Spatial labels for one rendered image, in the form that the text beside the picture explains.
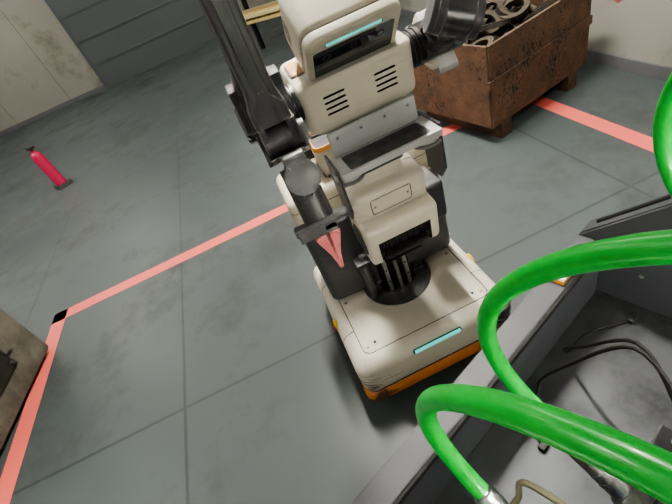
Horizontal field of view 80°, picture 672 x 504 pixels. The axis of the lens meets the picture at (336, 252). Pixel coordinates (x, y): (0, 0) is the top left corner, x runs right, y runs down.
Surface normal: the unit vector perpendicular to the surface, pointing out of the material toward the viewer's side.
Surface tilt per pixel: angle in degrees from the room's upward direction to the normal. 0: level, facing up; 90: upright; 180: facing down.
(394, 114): 90
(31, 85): 90
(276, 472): 0
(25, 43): 90
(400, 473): 0
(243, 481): 0
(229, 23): 90
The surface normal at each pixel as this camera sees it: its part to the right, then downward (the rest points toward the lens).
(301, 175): 0.14, 0.18
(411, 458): -0.31, -0.70
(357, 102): 0.35, 0.65
